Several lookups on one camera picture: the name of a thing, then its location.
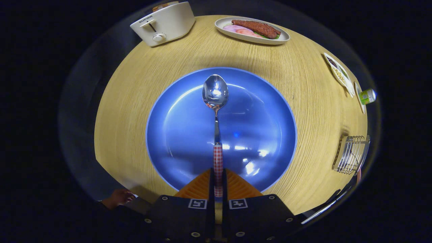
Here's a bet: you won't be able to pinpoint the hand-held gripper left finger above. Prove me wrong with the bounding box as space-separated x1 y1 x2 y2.
142 168 215 243

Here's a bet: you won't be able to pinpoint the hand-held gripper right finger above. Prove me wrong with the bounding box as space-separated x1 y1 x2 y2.
222 168 304 243

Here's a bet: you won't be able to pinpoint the spoon with red checked handle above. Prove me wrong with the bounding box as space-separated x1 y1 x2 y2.
202 74 229 198

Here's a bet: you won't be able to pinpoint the blue round plate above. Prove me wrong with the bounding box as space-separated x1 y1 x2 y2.
145 67 298 199

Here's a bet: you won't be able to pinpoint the white coaster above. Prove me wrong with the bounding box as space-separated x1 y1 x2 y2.
354 81 366 114

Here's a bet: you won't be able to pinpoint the white divided bean dish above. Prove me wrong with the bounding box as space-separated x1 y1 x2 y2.
323 52 355 98

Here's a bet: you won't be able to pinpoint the small green label bottle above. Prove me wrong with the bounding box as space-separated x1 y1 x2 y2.
359 88 376 105

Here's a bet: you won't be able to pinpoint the white oval food plate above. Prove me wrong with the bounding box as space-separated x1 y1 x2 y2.
215 17 291 45

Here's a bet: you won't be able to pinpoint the pink ham slices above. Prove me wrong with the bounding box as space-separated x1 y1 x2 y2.
223 24 262 37

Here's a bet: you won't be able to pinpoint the brown grilled steak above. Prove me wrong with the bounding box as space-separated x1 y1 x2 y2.
232 20 281 39

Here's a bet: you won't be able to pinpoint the cream white toaster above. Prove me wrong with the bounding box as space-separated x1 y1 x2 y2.
130 1 196 47

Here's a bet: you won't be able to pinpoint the toasted bread slice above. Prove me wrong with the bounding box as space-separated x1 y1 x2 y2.
152 2 179 12

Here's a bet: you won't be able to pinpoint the metal wire basket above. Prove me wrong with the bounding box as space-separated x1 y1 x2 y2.
332 134 371 175

